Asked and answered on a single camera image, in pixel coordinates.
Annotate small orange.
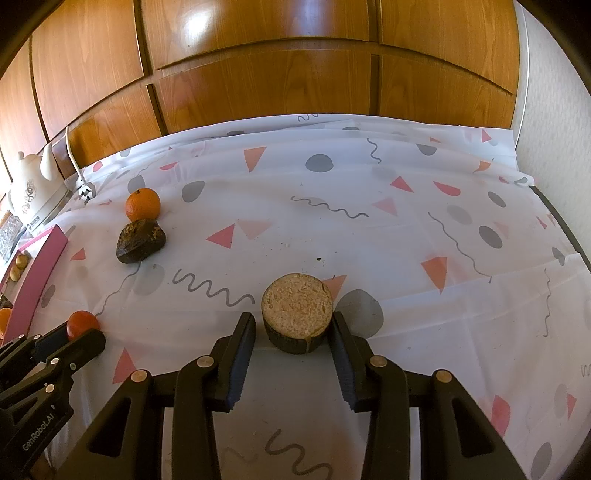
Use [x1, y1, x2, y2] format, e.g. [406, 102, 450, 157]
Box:
[126, 188, 161, 222]

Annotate pink shallow tray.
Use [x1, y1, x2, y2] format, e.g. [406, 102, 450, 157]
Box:
[0, 225, 69, 344]

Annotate red tomato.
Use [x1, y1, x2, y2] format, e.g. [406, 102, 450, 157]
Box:
[66, 311, 101, 342]

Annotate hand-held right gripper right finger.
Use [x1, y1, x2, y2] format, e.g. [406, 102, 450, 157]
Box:
[330, 311, 529, 480]

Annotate patterned tissue box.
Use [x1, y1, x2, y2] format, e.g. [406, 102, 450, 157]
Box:
[0, 211, 26, 266]

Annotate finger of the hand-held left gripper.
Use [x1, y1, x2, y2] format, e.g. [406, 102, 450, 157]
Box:
[28, 329, 106, 407]
[0, 322, 70, 384]

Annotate round log piece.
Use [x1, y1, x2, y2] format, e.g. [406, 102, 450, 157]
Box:
[261, 273, 334, 355]

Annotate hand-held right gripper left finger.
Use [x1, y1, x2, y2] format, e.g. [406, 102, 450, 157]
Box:
[55, 312, 257, 480]

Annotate white power cord with plug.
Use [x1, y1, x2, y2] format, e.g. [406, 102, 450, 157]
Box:
[65, 126, 96, 204]

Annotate white ceramic electric kettle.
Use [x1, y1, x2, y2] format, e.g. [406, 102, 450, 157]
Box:
[7, 142, 72, 229]

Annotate dark brown wrinkled fruit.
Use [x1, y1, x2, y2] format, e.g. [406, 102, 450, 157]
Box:
[116, 220, 167, 264]

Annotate wooden panelled cabinet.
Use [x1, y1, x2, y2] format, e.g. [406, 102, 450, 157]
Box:
[0, 0, 520, 185]

